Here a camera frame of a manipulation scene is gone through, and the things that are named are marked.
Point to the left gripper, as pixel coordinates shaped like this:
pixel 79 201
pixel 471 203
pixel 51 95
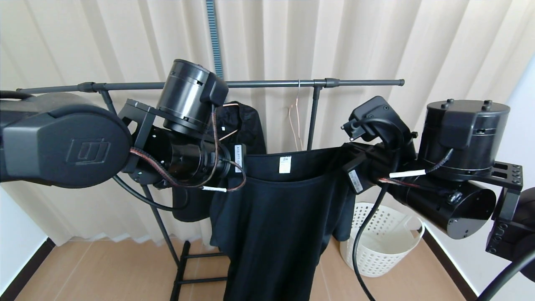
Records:
pixel 192 163

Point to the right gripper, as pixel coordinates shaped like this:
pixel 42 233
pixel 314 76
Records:
pixel 451 209

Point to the pink clothes hanger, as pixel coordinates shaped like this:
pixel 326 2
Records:
pixel 229 134
pixel 297 104

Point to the black shorts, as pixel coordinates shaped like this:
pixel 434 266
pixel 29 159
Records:
pixel 250 125

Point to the black garment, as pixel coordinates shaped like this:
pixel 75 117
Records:
pixel 271 230

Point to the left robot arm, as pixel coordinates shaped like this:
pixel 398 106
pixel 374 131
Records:
pixel 62 142

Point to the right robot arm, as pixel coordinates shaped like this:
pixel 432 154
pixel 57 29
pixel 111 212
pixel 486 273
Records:
pixel 464 133

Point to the white laundry basket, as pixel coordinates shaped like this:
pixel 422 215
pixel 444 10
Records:
pixel 388 251

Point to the black clothes rack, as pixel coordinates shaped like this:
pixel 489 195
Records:
pixel 271 83

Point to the beige curtain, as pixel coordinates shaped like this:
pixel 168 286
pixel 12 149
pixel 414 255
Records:
pixel 376 42

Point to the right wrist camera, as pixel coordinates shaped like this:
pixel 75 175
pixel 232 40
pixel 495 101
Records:
pixel 376 113

